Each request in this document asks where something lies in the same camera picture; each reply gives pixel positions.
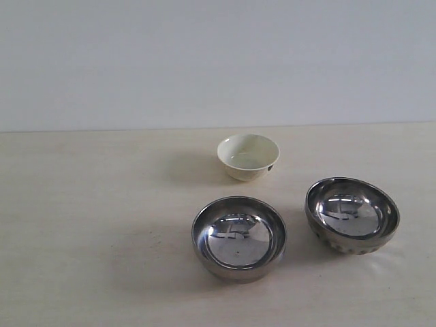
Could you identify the cream white ceramic bowl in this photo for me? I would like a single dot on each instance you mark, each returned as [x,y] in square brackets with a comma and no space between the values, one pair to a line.
[247,157]

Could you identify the smooth stainless steel bowl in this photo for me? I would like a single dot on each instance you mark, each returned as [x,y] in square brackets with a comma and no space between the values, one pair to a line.
[239,239]

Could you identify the dimpled stainless steel bowl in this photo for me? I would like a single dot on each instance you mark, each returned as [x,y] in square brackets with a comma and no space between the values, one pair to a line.
[351,216]

